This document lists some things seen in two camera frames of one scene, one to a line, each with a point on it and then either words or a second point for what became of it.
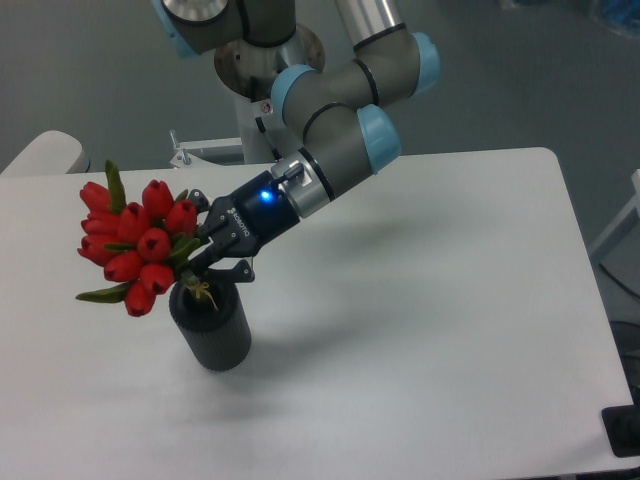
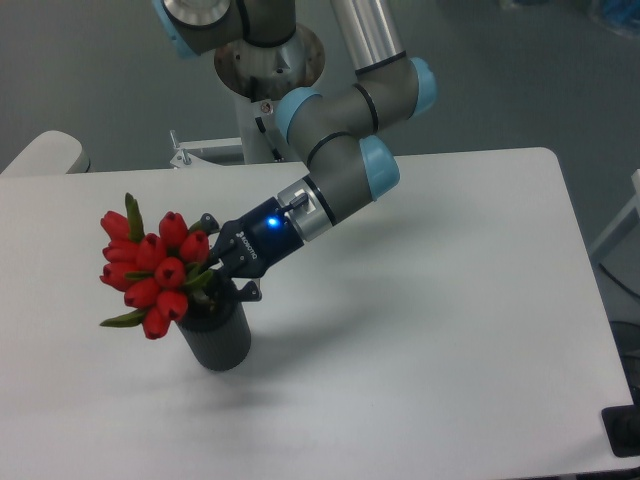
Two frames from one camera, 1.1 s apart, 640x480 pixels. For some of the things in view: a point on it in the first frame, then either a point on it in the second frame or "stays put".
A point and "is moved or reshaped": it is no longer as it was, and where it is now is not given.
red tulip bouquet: [141, 247] is moved or reshaped
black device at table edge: [622, 426] stays put
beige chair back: [51, 153] stays put
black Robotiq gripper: [237, 223] to [252, 244]
